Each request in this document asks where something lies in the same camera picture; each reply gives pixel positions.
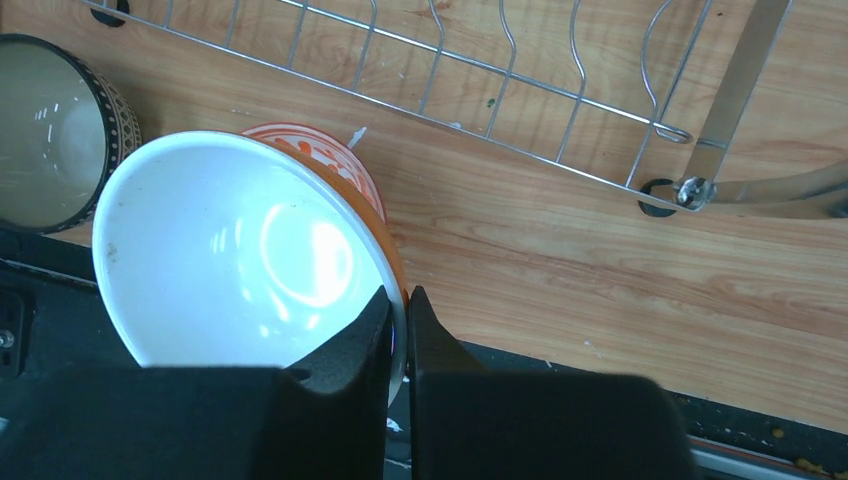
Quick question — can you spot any steel two-tier dish rack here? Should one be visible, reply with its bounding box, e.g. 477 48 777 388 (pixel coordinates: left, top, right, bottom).
81 1 847 220

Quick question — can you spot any orange floral white bowl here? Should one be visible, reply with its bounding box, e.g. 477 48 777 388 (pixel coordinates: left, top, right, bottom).
241 122 387 223

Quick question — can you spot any orange bowl white inside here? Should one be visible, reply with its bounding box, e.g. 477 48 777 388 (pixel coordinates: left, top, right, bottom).
91 131 408 397

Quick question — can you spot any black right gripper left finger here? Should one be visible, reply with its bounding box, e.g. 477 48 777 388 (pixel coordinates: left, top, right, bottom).
0 286 393 480

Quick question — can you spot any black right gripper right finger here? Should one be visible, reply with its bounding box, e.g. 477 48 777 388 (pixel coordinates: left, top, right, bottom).
408 287 700 479

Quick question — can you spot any dark patterned bowl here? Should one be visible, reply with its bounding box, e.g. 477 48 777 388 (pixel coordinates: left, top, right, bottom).
1 34 143 234

